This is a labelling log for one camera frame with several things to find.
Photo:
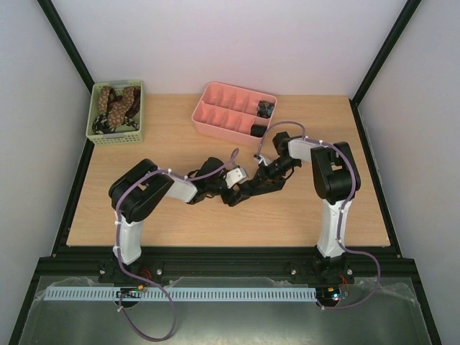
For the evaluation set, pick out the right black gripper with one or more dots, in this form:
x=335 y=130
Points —
x=268 y=172

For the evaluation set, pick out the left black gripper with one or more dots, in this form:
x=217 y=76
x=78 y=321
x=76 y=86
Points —
x=233 y=198

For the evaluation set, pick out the black necktie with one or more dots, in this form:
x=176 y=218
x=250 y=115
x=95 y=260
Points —
x=257 y=187

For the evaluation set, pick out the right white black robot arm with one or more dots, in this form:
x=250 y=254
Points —
x=335 y=179

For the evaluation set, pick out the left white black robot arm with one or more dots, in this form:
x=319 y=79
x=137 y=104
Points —
x=136 y=194

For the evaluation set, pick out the rolled black tie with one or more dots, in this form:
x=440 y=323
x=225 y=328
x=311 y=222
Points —
x=258 y=130

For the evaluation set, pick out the rolled dark patterned tie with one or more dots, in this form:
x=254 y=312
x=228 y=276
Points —
x=265 y=109

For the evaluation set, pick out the pink divided organizer tray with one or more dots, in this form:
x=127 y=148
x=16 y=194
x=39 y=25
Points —
x=227 y=112

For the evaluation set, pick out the green plastic basket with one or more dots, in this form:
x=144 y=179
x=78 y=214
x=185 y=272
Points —
x=119 y=137

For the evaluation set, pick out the brown patterned necktie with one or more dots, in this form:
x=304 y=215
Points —
x=119 y=106

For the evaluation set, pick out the dark floral necktie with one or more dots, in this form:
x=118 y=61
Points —
x=101 y=125

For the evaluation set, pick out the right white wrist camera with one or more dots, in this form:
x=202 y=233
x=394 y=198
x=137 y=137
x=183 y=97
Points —
x=262 y=161

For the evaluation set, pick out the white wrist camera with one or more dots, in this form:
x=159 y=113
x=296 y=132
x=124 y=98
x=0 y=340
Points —
x=262 y=161
x=236 y=176

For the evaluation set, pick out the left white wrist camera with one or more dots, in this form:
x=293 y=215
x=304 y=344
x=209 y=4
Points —
x=236 y=176

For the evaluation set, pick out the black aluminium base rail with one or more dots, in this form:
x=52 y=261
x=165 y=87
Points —
x=163 y=264

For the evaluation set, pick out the grey slotted cable duct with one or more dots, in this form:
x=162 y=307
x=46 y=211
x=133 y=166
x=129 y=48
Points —
x=183 y=294

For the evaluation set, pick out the right black frame post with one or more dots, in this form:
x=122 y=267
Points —
x=402 y=21

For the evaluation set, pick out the black frame post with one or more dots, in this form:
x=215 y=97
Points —
x=53 y=17
x=402 y=21

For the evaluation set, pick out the left black frame post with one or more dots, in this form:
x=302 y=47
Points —
x=53 y=17

